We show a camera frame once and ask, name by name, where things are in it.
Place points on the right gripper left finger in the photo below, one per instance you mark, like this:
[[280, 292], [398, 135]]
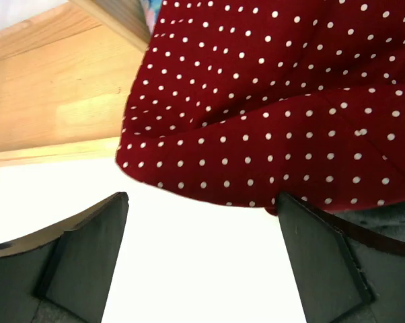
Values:
[[63, 272]]

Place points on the wooden clothes rack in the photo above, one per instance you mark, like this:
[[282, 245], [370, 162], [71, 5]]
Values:
[[65, 75]]

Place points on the blue floral skirt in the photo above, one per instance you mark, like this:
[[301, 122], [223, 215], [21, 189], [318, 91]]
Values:
[[151, 9]]

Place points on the red dotted skirt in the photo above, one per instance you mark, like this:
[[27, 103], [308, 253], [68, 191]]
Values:
[[236, 102]]

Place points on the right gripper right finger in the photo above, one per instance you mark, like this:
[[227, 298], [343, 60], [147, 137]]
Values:
[[343, 272]]

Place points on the dark grey dotted skirt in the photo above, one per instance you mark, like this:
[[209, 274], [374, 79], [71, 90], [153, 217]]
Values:
[[388, 221]]

